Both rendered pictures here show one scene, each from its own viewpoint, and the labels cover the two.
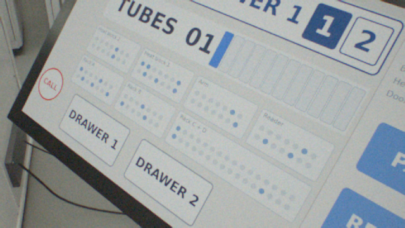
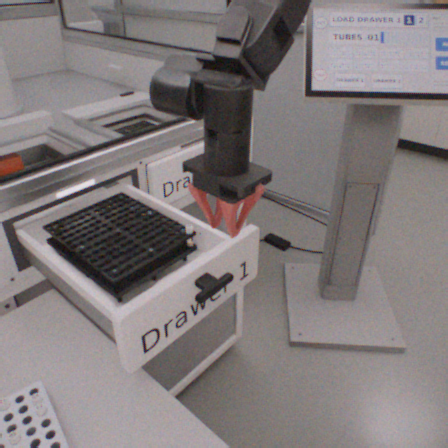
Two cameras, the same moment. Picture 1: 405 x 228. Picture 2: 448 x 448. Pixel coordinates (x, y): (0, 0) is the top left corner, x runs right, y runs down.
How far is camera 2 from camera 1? 1.23 m
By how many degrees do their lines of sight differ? 23
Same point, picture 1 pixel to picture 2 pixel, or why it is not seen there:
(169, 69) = (367, 49)
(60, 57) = (318, 64)
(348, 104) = (425, 37)
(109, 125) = (356, 76)
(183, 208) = (397, 85)
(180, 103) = (378, 57)
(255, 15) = (387, 24)
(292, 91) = (409, 40)
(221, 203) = (407, 77)
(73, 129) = (341, 84)
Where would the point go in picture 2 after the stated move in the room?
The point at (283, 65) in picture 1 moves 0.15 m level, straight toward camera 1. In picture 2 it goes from (403, 34) to (437, 42)
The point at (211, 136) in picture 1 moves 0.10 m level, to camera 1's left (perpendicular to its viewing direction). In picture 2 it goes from (393, 62) to (369, 65)
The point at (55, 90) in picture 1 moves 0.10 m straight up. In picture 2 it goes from (324, 76) to (328, 40)
